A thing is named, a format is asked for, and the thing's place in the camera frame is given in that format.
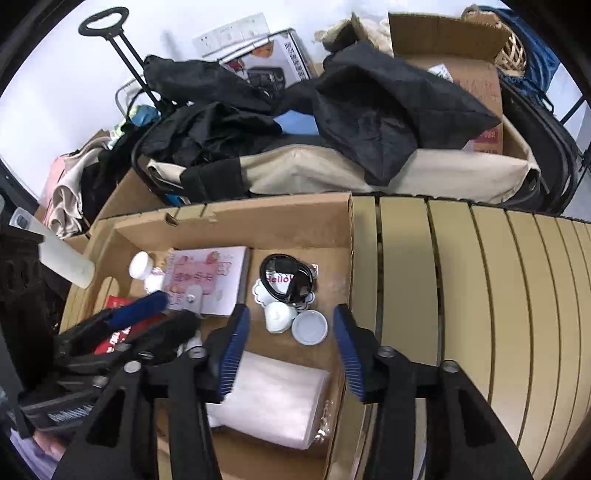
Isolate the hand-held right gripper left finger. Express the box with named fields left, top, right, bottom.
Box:
left=53, top=304, right=252, bottom=480

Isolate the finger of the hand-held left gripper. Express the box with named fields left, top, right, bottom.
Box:
left=65, top=308, right=202, bottom=384
left=53, top=291, right=169, bottom=354

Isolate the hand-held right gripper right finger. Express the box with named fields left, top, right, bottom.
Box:
left=332, top=304, right=536, bottom=480

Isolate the translucent plastic container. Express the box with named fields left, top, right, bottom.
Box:
left=205, top=351, right=332, bottom=450

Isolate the pink booklet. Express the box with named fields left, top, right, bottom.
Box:
left=164, top=246, right=251, bottom=318

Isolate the red box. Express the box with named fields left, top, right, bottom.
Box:
left=95, top=295, right=162, bottom=356

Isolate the white bottle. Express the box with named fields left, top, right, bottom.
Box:
left=128, top=251, right=167, bottom=294

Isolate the pale grey round lid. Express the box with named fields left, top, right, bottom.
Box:
left=291, top=310, right=328, bottom=346

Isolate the white cup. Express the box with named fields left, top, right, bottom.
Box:
left=264, top=301, right=298, bottom=334

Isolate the person's purple clothing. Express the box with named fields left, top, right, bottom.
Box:
left=9, top=427, right=70, bottom=478

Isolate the white flower-shaped dish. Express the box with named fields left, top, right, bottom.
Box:
left=252, top=263, right=320, bottom=309

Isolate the white paper tube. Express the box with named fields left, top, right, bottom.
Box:
left=37, top=222, right=95, bottom=289

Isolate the black cabinet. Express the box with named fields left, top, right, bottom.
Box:
left=0, top=228, right=61, bottom=393

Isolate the pink beige clothes pile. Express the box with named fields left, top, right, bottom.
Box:
left=39, top=148, right=107, bottom=238

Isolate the beige fabric bag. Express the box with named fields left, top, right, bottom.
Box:
left=145, top=143, right=541, bottom=204

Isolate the black cloth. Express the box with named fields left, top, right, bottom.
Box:
left=134, top=54, right=287, bottom=167
left=277, top=41, right=502, bottom=185

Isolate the blue sheet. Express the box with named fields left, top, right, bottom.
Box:
left=272, top=111, right=324, bottom=137

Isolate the printed appliance box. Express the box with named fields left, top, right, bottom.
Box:
left=219, top=28, right=317, bottom=93

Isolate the black suitcase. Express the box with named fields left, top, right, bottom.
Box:
left=501, top=78, right=583, bottom=215

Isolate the large cardboard box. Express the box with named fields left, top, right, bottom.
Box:
left=388, top=11, right=513, bottom=155

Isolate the black metal rack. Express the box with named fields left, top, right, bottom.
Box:
left=558, top=83, right=591, bottom=217

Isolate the beige fuzzy item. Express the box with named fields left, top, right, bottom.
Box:
left=314, top=14, right=393, bottom=54

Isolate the wicker basket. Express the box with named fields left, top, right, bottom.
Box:
left=462, top=4, right=527, bottom=72

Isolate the blue cloth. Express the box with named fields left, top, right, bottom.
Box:
left=480, top=4, right=561, bottom=97

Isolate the black coiled cable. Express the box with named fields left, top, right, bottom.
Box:
left=259, top=254, right=319, bottom=305

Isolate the wire trolley basket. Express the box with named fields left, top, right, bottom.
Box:
left=115, top=76, right=162, bottom=127

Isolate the black trolley handle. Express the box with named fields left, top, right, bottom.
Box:
left=78, top=7, right=174, bottom=114

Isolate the white wall socket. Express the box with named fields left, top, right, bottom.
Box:
left=191, top=13, right=271, bottom=58

